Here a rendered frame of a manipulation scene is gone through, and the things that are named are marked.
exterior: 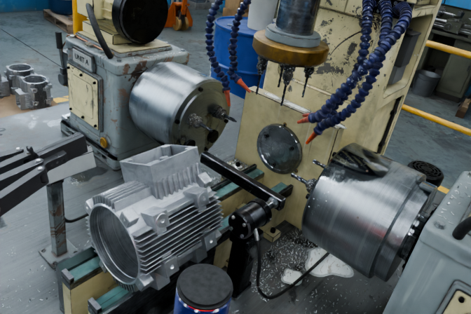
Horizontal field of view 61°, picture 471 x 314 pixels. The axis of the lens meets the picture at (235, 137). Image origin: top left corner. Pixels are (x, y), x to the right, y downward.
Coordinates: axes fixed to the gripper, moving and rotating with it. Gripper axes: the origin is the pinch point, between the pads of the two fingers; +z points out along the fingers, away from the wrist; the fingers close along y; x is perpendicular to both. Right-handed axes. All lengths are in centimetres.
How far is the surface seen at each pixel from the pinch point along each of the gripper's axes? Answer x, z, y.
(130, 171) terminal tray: 14.2, 13.6, 4.3
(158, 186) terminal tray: 13.8, 14.3, -3.0
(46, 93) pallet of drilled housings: 110, 89, 221
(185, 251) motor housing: 24.4, 13.4, -11.0
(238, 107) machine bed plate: 59, 107, 54
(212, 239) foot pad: 25.1, 19.3, -12.2
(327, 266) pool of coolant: 50, 50, -26
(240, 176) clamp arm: 25.7, 38.3, -3.4
